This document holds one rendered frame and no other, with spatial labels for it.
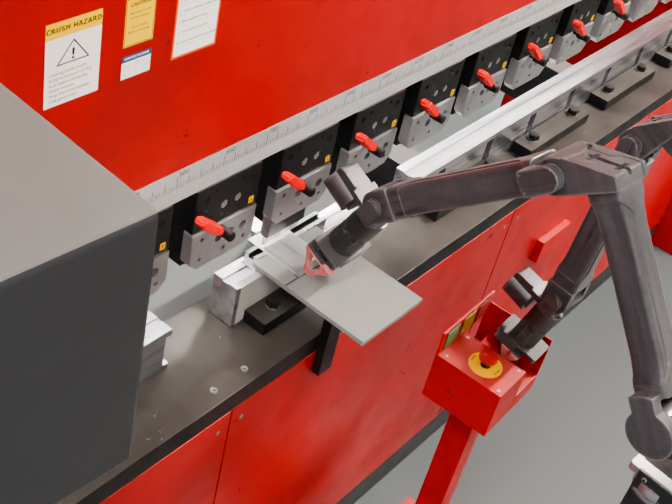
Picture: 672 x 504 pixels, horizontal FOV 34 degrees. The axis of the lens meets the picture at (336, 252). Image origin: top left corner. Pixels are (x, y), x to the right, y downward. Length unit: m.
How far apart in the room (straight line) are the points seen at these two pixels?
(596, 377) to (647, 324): 2.02
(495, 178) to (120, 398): 1.06
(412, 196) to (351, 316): 0.30
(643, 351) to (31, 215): 1.15
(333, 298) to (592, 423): 1.59
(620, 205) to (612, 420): 2.00
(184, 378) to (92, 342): 1.37
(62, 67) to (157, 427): 0.73
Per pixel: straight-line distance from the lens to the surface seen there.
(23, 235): 0.55
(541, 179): 1.54
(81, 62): 1.39
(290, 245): 2.07
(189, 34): 1.51
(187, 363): 1.99
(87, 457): 0.67
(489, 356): 2.26
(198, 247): 1.79
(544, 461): 3.26
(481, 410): 2.28
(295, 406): 2.21
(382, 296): 2.02
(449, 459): 2.52
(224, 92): 1.63
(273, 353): 2.04
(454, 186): 1.69
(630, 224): 1.52
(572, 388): 3.51
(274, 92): 1.74
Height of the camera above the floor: 2.30
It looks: 39 degrees down
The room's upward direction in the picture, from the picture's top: 14 degrees clockwise
